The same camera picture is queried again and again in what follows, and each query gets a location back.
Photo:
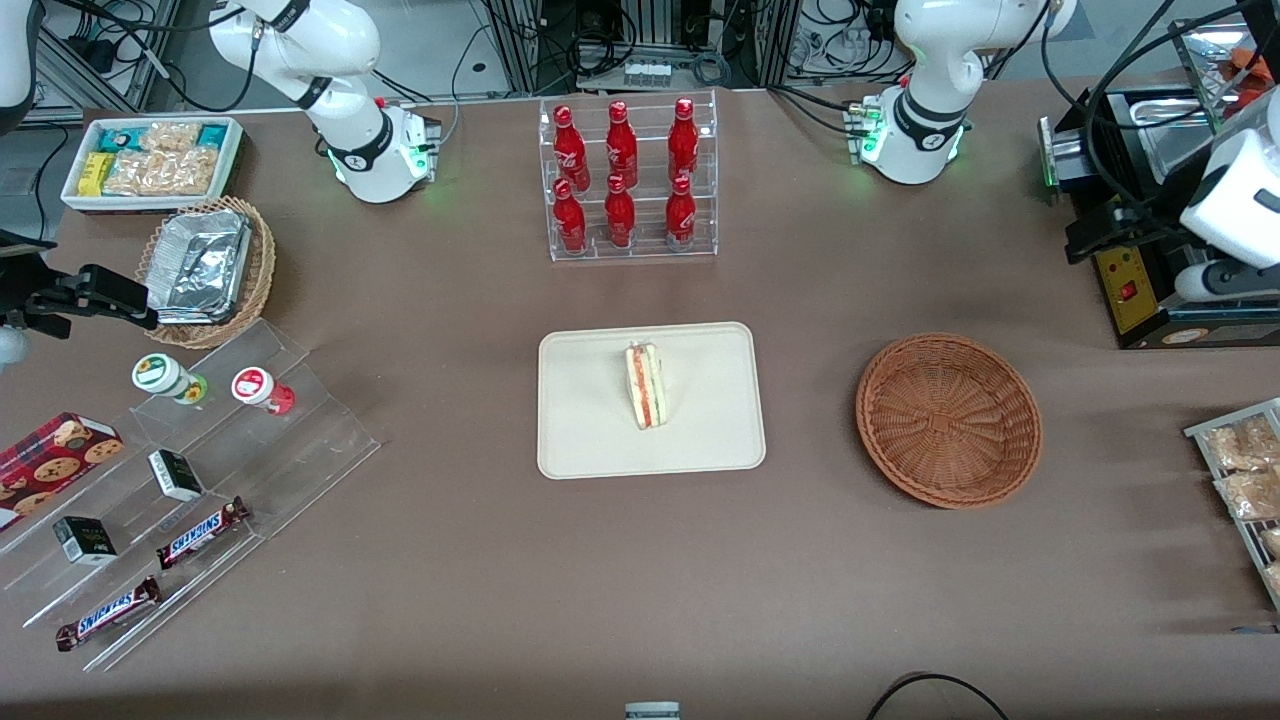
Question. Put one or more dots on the clear fried snack bag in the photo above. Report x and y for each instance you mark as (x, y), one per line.
(1252, 495)
(1245, 445)
(1273, 580)
(1272, 542)

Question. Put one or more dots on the teal snack packet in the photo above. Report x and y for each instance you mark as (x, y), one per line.
(211, 136)
(118, 138)

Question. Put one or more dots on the yellow snack packet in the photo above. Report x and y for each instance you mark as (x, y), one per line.
(95, 175)

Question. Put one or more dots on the clear acrylic stepped shelf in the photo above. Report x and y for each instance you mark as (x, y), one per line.
(300, 450)

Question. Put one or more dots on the triangle sandwich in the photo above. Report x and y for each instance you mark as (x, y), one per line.
(645, 390)

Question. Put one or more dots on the Snickers chocolate bar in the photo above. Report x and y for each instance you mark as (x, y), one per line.
(200, 533)
(108, 613)

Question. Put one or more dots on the red plaid cookie box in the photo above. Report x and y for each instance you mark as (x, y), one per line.
(50, 465)

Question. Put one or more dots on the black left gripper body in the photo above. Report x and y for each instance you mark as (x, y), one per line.
(1150, 219)

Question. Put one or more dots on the aluminium foil container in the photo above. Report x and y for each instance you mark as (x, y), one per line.
(200, 265)

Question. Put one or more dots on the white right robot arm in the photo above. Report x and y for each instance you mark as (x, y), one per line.
(370, 150)

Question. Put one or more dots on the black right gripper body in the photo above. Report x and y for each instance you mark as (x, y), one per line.
(22, 284)

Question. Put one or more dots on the aluminium frame rack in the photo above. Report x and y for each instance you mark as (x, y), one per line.
(522, 50)

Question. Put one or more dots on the clear rice cracker bag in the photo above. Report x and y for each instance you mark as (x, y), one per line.
(190, 172)
(135, 173)
(170, 137)

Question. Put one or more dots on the red lid white cup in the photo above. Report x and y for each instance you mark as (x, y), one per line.
(255, 386)

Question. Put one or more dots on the black machine with yellow panel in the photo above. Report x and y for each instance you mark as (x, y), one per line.
(1115, 280)

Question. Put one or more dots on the stainless steel pan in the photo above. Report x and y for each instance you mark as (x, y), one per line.
(1170, 150)

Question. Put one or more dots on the round brown wicker basket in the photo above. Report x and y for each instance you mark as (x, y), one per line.
(950, 420)

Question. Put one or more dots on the white power strip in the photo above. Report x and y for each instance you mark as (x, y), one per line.
(647, 74)

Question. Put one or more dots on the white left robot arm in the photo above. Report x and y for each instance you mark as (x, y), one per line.
(920, 130)

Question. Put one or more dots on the small black box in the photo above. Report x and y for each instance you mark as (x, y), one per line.
(85, 540)
(176, 475)

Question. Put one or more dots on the clear acrylic bottle rack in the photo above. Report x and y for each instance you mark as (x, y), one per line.
(646, 252)

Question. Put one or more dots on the small grey device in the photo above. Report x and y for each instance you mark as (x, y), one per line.
(652, 712)

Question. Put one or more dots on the beige rectangular tray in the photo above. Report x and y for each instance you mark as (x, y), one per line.
(580, 420)

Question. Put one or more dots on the green lid white cup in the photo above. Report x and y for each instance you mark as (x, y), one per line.
(160, 373)

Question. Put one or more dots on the white rectangular snack bin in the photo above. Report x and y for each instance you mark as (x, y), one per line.
(70, 195)

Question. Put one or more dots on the red cola bottle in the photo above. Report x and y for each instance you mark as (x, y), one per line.
(569, 145)
(620, 218)
(621, 145)
(570, 222)
(683, 140)
(680, 218)

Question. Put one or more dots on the light oval wicker basket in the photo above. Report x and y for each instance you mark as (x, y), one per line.
(262, 265)

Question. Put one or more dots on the stainless steel lid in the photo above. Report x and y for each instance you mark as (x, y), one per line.
(1200, 50)

